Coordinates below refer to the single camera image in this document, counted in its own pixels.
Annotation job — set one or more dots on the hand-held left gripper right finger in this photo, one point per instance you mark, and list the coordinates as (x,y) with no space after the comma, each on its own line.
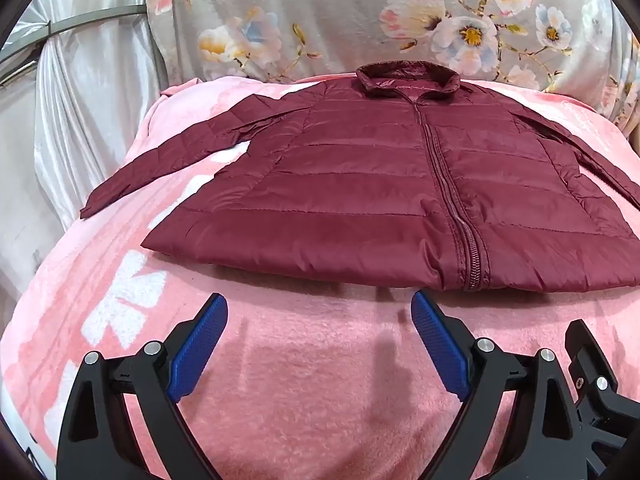
(435,340)

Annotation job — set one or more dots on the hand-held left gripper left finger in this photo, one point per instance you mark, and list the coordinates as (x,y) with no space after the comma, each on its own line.
(200,345)

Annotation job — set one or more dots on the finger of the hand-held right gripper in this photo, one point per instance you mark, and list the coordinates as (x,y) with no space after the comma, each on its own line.
(592,355)

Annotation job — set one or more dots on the maroon puffer jacket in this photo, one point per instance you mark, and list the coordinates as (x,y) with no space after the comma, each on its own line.
(350,200)

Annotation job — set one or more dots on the pink fleece blanket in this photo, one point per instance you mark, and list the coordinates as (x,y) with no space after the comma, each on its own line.
(310,385)

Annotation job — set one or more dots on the white satin cloth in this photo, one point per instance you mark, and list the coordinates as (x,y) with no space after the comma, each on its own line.
(90,110)

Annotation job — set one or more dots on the grey floral quilt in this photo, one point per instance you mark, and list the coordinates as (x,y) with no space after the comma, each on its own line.
(340,20)

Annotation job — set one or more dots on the grey metal rail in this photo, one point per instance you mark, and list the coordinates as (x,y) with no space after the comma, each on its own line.
(90,17)

